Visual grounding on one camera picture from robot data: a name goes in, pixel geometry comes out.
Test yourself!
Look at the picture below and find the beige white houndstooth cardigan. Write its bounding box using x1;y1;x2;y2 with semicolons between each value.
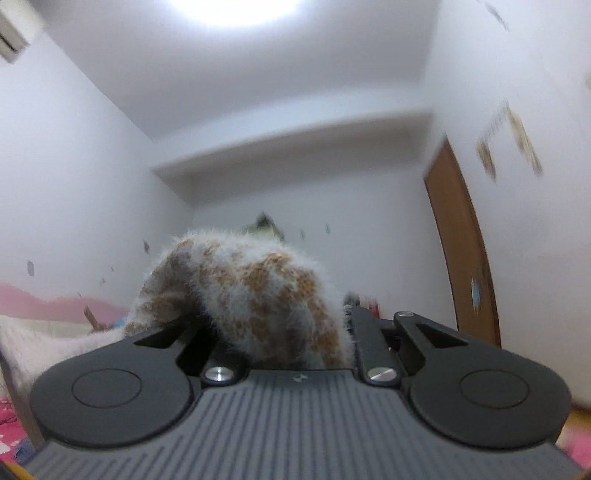
1;231;355;395

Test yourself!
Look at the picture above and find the pink floral bed sheet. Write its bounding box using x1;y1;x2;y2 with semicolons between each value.
0;397;34;464

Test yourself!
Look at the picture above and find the brown wooden door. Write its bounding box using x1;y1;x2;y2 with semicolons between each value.
425;141;501;346

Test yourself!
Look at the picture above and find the pink bed headboard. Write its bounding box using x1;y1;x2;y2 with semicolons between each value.
1;283;128;325

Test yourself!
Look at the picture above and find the yellow-green wardrobe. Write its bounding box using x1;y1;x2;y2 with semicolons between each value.
240;212;284;242

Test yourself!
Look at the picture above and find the white air conditioner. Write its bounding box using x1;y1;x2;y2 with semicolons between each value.
0;0;45;63

